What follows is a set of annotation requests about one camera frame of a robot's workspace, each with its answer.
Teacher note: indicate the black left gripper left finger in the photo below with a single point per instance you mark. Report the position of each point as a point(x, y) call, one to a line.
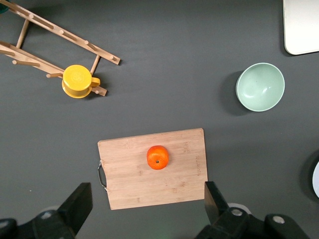
point(77, 206)

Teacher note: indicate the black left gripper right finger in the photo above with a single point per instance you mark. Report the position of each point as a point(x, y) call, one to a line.
point(216, 209)

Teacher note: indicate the orange fruit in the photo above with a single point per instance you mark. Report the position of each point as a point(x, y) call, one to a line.
point(157, 158)

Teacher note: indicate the white round plate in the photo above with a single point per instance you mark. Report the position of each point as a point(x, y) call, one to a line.
point(316, 179)

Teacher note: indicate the wooden cutting board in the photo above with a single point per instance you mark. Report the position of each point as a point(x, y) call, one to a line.
point(149, 186)

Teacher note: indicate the yellow mug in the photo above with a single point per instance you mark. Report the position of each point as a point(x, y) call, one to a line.
point(76, 79)

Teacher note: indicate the pale green bowl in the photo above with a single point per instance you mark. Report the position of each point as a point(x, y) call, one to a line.
point(260, 87)

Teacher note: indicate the wooden peg drying rack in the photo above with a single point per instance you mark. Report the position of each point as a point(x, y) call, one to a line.
point(40, 21)

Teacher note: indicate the cream tray with bear print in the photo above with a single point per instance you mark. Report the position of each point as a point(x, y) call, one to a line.
point(301, 25)

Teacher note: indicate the dark green cup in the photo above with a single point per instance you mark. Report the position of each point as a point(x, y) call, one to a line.
point(3, 6)

